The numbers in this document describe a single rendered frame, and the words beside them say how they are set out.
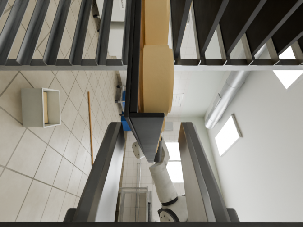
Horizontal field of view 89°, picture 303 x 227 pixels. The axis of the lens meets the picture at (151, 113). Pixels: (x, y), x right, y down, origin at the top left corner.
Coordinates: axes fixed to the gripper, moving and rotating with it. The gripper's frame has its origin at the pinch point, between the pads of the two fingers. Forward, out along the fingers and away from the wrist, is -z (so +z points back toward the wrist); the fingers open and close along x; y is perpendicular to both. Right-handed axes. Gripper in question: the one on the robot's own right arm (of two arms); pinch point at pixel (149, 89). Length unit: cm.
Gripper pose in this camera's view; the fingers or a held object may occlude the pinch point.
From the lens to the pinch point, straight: 52.3
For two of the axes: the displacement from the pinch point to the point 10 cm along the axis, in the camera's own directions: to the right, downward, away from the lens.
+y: 0.0, 4.2, -9.1
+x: 10.0, 0.1, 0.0
